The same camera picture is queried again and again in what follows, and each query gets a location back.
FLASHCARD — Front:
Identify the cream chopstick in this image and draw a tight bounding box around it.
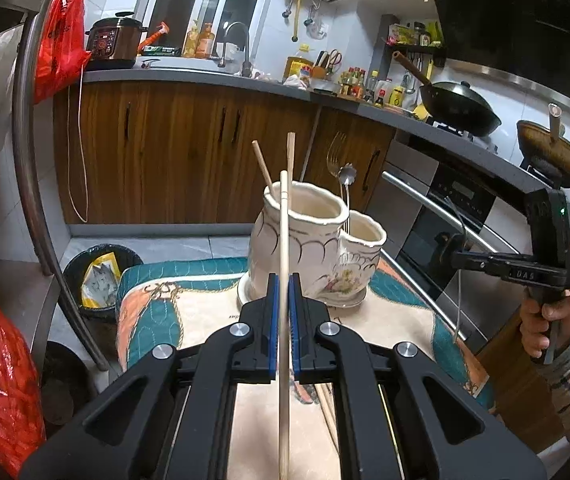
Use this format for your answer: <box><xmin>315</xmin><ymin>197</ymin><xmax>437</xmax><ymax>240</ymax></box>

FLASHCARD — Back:
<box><xmin>287</xmin><ymin>131</ymin><xmax>296</xmax><ymax>210</ymax></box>
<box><xmin>314</xmin><ymin>384</ymin><xmax>339</xmax><ymax>451</ymax></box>
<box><xmin>251</xmin><ymin>140</ymin><xmax>274</xmax><ymax>197</ymax></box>
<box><xmin>278</xmin><ymin>170</ymin><xmax>290</xmax><ymax>480</ymax></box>

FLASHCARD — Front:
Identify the steel spoon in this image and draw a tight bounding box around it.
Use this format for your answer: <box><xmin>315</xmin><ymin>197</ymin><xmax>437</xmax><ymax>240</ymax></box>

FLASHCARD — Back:
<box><xmin>338</xmin><ymin>162</ymin><xmax>358</xmax><ymax>210</ymax></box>

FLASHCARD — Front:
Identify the steel fork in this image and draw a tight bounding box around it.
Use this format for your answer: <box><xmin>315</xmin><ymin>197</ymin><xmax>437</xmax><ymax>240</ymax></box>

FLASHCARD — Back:
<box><xmin>326</xmin><ymin>131</ymin><xmax>347</xmax><ymax>197</ymax></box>

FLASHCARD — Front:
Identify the wooden kitchen cabinet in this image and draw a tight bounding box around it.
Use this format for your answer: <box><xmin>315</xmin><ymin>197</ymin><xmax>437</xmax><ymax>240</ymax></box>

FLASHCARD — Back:
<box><xmin>53</xmin><ymin>81</ymin><xmax>396</xmax><ymax>224</ymax></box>

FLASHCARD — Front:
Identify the kitchen faucet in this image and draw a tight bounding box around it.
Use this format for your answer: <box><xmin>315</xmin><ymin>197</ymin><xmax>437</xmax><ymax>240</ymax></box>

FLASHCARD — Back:
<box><xmin>217</xmin><ymin>20</ymin><xmax>256</xmax><ymax>79</ymax></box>

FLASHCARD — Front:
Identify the person's right hand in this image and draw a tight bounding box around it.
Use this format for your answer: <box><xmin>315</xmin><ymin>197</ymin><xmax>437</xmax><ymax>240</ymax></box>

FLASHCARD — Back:
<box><xmin>519</xmin><ymin>290</ymin><xmax>570</xmax><ymax>359</ymax></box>

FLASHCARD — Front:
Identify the white floral ceramic utensil holder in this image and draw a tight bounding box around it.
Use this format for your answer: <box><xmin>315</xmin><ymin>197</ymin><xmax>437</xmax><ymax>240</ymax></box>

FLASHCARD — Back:
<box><xmin>237</xmin><ymin>181</ymin><xmax>387</xmax><ymax>309</ymax></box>

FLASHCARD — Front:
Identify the quilted horse print placemat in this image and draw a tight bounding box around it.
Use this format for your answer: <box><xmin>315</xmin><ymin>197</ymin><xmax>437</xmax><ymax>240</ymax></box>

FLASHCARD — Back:
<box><xmin>114</xmin><ymin>257</ymin><xmax>496</xmax><ymax>480</ymax></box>

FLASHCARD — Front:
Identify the brown frying pan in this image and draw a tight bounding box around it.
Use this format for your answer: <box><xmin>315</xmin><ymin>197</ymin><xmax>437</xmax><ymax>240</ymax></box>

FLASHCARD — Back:
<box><xmin>517</xmin><ymin>103</ymin><xmax>570</xmax><ymax>188</ymax></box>

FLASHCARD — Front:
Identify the black trash bin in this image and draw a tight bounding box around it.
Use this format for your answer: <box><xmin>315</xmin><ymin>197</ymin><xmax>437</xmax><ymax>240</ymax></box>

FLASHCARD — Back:
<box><xmin>64</xmin><ymin>244</ymin><xmax>143</xmax><ymax>324</ymax></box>

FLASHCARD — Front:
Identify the red pressure cooker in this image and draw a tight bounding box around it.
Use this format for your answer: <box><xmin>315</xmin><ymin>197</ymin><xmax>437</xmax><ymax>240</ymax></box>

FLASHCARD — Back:
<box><xmin>86</xmin><ymin>11</ymin><xmax>147</xmax><ymax>72</ymax></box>

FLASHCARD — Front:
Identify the hanging red plastic bag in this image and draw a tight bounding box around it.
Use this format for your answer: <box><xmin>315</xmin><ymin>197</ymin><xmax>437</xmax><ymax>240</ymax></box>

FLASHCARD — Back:
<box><xmin>34</xmin><ymin>0</ymin><xmax>91</xmax><ymax>104</ymax></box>

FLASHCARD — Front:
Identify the stainless oven with handle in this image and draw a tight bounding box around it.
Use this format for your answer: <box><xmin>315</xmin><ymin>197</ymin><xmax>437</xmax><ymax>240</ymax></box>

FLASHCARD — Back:
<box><xmin>364</xmin><ymin>142</ymin><xmax>531</xmax><ymax>352</ymax></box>

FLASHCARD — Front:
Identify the black wok with handle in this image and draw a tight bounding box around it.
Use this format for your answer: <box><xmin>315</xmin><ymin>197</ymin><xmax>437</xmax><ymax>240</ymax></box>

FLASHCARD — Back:
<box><xmin>392</xmin><ymin>51</ymin><xmax>502</xmax><ymax>138</ymax></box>

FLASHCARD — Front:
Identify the curved metal chair rail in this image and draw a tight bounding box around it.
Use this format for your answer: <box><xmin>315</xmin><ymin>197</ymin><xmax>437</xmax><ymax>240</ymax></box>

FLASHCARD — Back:
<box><xmin>12</xmin><ymin>0</ymin><xmax>110</xmax><ymax>372</ymax></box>

